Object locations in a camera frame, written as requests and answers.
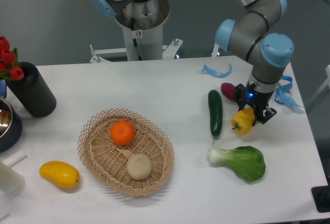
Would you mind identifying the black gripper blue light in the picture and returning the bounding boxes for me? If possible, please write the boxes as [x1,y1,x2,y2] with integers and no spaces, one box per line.
[234,80,277,126]

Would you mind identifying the yellow bell pepper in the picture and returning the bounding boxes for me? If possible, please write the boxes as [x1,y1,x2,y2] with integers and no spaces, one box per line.
[232,107,255,135]

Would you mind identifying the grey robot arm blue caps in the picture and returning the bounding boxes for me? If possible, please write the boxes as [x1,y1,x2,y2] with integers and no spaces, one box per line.
[90,0,294,124]

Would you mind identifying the purple sweet potato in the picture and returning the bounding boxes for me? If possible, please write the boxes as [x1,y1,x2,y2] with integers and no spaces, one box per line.
[221,82,235,102]

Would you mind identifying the tangled blue tape ribbon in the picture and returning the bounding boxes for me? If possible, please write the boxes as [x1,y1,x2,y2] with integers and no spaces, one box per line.
[274,75,303,108]

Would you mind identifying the dark green cucumber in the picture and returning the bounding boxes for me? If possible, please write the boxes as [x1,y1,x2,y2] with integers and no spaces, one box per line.
[208,90,223,140]

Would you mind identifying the green bok choy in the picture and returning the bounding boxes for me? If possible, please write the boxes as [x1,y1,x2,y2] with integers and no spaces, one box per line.
[207,146,266,182]

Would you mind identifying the curved blue tape strip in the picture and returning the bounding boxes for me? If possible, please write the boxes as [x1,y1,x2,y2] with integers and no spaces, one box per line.
[201,63,232,78]

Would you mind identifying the black device at table edge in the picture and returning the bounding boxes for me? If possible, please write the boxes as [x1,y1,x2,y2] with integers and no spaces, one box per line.
[311,185,329,213]

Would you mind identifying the beige steamed bun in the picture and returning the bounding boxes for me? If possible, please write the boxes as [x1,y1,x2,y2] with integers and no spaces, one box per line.
[126,153,152,180]

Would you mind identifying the orange mandarin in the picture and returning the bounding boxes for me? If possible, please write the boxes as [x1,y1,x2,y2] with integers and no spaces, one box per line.
[109,120,135,146]

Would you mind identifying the woven wicker basket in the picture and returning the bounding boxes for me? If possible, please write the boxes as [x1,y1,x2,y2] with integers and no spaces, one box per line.
[78,109,175,197]

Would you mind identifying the yellow mango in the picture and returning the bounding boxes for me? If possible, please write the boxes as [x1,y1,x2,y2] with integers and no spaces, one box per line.
[39,161,80,189]

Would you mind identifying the black cylindrical vase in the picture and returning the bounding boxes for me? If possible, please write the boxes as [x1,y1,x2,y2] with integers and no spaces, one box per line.
[6,62,57,117]

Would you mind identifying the white plastic tube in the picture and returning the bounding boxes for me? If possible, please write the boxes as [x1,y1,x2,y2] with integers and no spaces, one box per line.
[2,149,27,168]

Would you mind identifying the dark metal bowl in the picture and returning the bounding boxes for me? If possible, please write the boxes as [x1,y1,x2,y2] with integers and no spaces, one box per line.
[1,97,22,152]

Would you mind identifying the red tulip bouquet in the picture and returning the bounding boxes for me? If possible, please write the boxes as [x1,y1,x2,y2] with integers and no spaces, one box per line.
[1,36,24,81]

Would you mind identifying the blue object at left edge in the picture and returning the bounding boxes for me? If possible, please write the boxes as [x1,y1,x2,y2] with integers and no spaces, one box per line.
[0,80,7,98]

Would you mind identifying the white plastic bottle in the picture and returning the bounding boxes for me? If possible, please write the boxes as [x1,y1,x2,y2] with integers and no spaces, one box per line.
[1,162,25,195]

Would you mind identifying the white frame at right edge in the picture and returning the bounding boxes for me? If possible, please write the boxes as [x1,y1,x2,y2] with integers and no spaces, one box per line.
[305,65,329,113]

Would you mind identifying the black cable on pedestal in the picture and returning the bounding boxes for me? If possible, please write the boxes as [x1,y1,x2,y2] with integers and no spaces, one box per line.
[130,17,143,61]

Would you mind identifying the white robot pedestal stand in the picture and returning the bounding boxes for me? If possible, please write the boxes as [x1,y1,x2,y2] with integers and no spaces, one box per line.
[89,18,222,64]

